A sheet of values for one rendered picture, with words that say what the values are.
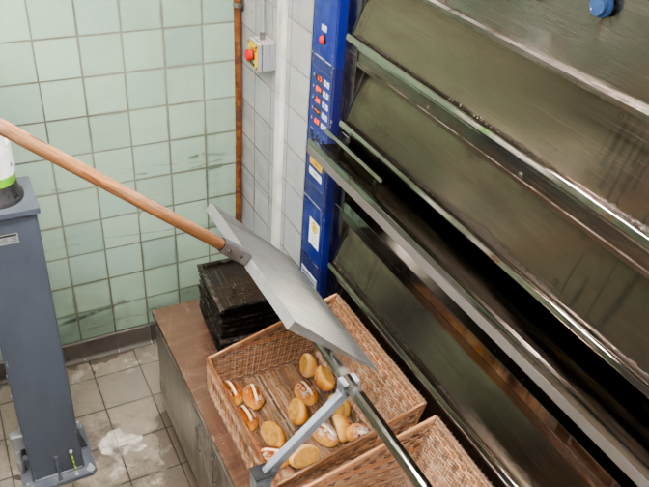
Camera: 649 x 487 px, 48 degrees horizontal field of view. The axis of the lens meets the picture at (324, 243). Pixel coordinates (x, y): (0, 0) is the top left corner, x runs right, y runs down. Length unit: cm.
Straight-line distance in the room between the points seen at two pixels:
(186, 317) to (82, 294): 68
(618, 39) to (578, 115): 17
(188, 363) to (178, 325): 21
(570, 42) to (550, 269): 46
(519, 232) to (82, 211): 195
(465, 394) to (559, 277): 55
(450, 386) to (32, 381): 144
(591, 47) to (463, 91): 37
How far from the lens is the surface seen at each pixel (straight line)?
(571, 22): 151
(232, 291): 257
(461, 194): 180
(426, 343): 212
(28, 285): 250
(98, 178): 162
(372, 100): 213
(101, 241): 321
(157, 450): 314
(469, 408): 201
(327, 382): 248
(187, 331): 275
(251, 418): 236
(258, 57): 266
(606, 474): 170
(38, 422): 289
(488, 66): 169
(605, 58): 145
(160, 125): 302
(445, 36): 182
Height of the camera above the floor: 239
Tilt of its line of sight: 34 degrees down
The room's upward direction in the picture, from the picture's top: 4 degrees clockwise
